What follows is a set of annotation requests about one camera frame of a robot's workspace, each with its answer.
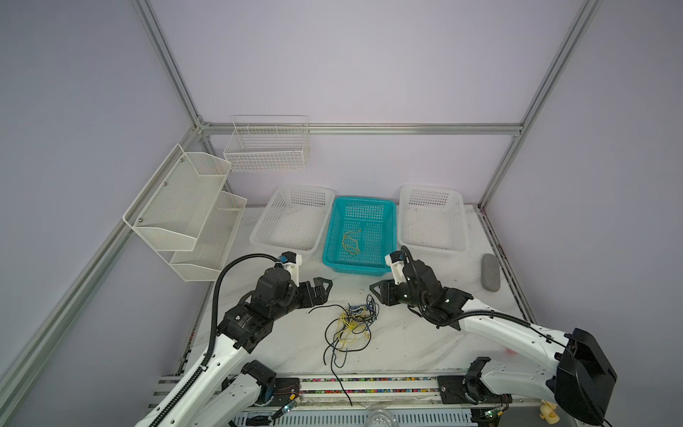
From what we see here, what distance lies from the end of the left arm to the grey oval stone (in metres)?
0.64

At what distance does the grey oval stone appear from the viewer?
3.11 ft

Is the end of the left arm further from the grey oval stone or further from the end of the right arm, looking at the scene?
the grey oval stone

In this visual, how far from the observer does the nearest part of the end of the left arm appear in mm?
538

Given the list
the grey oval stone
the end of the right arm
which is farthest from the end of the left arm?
the grey oval stone
